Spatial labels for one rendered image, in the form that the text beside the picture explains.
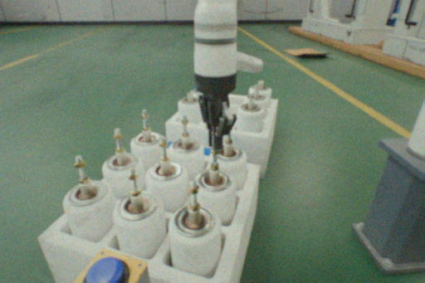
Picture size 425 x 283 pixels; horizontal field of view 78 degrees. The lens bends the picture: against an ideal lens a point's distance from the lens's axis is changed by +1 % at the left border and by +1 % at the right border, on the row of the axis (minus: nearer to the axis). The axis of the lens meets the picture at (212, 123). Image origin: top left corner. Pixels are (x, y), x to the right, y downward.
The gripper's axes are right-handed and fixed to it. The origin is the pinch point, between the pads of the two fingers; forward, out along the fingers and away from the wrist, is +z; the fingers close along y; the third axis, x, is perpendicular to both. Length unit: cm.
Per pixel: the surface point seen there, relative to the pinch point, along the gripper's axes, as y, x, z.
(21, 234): -29, -48, 35
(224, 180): 0.9, 1.8, 10.2
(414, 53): -101, 239, 21
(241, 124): -31.0, 24.7, 15.7
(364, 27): -186, 280, 9
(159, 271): 10.7, -15.6, 17.4
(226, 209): 4.4, 0.6, 15.0
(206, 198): 3.0, -3.4, 11.7
